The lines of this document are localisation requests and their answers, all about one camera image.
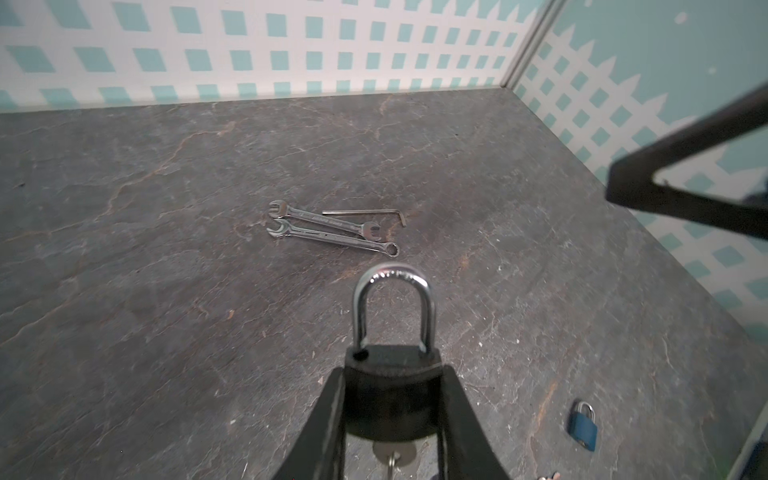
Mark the longer silver wrench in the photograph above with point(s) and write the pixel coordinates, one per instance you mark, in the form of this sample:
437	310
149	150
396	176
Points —
286	229

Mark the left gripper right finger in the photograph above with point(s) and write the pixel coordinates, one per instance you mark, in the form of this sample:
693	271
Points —
463	449

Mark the black padlock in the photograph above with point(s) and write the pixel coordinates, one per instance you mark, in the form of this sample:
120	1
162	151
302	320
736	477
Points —
392	392

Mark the shorter silver wrench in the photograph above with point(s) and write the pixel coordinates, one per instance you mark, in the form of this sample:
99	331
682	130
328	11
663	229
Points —
279	209

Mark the metal hex key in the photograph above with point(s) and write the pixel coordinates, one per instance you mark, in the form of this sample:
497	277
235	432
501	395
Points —
357	212

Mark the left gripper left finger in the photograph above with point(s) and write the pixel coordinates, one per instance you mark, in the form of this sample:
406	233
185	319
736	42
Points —
319	451

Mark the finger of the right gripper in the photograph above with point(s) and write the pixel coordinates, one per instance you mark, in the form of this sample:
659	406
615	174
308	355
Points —
712	172

